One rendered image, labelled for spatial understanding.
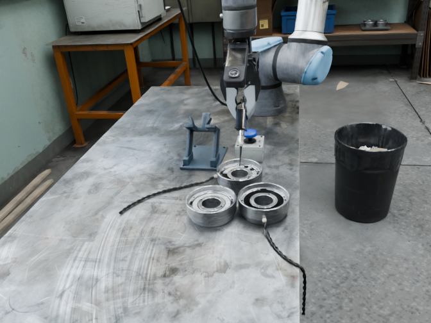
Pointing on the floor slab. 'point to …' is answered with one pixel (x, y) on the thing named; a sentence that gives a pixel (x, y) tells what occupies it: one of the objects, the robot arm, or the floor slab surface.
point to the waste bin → (366, 170)
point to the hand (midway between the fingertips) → (242, 115)
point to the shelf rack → (369, 36)
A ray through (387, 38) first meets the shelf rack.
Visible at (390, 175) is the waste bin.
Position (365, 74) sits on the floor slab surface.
